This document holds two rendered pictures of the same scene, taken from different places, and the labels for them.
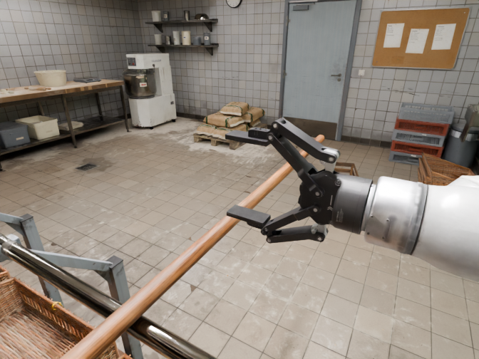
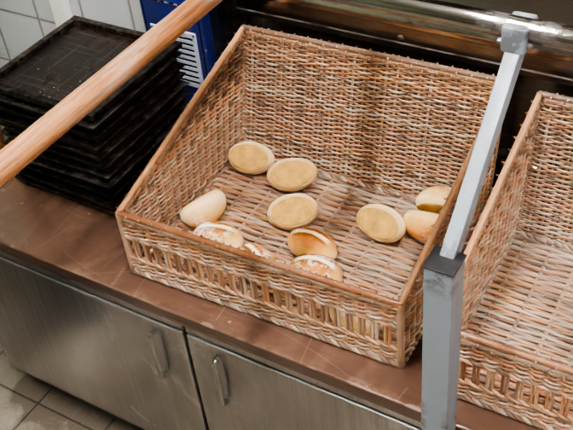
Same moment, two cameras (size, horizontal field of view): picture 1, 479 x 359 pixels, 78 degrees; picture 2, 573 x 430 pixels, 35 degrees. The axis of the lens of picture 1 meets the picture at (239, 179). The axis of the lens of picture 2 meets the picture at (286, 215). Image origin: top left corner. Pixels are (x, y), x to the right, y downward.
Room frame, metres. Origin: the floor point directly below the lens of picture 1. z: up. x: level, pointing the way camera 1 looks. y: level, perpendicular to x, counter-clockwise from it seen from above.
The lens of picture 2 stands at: (1.50, 0.26, 1.76)
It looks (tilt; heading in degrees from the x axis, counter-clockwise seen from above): 41 degrees down; 185
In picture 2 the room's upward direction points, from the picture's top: 7 degrees counter-clockwise
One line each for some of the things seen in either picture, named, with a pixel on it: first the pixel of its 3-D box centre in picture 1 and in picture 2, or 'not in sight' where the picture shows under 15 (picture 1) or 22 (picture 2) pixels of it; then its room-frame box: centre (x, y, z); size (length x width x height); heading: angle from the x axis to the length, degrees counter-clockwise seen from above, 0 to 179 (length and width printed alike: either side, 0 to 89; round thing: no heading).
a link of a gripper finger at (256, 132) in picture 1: (266, 128); not in sight; (0.41, -0.04, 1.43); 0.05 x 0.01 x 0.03; 60
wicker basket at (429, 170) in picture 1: (450, 177); not in sight; (2.64, -2.07, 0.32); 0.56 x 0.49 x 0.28; 158
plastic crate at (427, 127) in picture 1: (421, 123); not in sight; (3.91, -2.45, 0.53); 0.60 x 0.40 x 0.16; 57
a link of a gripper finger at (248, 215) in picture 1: (248, 215); not in sight; (0.43, -0.01, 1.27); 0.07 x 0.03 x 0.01; 60
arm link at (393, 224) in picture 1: (390, 213); not in sight; (0.32, -0.19, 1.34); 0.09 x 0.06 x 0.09; 150
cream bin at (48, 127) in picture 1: (38, 127); not in sight; (4.38, 3.04, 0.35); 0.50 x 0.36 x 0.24; 62
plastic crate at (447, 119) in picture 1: (425, 112); not in sight; (3.90, -2.45, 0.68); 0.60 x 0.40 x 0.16; 60
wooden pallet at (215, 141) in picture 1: (232, 132); not in sight; (5.05, 0.12, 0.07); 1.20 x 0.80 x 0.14; 150
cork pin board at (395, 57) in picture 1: (416, 39); not in sight; (4.41, -2.39, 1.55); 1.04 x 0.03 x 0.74; 60
